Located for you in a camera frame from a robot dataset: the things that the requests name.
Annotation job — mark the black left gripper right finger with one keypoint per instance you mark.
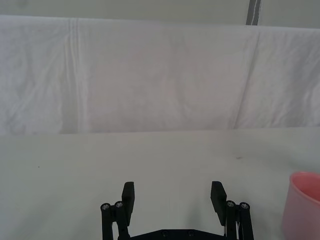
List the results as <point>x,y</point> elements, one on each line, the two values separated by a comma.
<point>219,200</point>

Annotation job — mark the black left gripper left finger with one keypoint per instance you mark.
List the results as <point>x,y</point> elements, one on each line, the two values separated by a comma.
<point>128,200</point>

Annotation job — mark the white table cloth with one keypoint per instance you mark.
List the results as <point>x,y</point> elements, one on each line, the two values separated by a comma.
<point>160,125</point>

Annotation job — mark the pink plastic cup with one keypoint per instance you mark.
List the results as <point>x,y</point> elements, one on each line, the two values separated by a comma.
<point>302,205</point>

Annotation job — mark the grey striped post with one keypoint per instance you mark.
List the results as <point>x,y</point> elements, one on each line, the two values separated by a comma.
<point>253,12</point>

